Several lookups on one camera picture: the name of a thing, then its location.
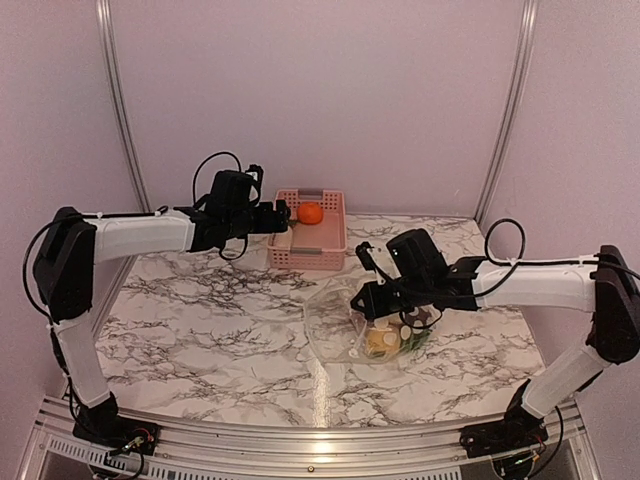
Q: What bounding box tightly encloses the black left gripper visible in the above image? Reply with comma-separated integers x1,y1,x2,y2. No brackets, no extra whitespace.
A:
225,199,290,239

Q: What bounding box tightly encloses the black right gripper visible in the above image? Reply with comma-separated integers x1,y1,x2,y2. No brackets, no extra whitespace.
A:
351,273,432,320

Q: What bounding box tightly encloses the yellow fake lemon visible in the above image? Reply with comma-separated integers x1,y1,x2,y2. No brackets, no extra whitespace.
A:
365,327,401,358

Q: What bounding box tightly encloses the clear zip top bag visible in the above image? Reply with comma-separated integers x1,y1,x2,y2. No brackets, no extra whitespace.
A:
303,285,442,364

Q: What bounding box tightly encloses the orange fake orange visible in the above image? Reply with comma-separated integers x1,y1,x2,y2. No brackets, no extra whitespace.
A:
296,202,324,225

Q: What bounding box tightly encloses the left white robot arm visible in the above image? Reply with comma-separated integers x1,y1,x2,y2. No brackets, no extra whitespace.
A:
22,165,291,446

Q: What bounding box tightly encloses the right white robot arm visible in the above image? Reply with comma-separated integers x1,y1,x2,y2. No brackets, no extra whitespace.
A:
351,229,639,457

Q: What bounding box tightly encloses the green fake leafy vegetable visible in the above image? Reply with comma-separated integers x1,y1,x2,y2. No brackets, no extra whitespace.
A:
399,330,431,353

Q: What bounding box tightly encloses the pink plastic basket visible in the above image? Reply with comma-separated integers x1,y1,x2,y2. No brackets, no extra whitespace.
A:
267,189,347,271

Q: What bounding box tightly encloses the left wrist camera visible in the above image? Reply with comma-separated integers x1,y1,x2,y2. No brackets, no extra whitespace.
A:
245,164,264,190

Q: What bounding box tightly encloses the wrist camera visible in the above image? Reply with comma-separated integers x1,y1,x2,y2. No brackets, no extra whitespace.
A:
355,241,389,285
245,164,264,190

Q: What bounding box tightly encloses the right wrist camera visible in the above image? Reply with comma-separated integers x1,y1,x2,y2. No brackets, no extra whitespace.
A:
355,241,389,285

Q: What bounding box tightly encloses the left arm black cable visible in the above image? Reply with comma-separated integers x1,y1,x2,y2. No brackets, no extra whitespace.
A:
192,151,251,261

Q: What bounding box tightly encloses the left aluminium frame post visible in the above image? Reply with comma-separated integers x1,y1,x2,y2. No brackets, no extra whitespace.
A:
93,0,154,219

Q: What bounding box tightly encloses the aluminium frame post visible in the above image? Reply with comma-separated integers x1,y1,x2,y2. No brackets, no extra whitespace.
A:
474,0,539,225
93,0,154,219

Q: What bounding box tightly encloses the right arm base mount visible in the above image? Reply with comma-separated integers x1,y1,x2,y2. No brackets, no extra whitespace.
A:
459,420,548,458

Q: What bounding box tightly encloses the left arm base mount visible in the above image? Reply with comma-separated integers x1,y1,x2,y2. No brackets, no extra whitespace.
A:
73,417,160,455

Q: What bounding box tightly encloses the front aluminium rail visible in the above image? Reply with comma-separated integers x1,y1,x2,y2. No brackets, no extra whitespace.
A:
19,404,601,480

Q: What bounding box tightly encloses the right aluminium frame post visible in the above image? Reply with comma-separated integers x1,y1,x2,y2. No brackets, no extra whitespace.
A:
474,0,539,225

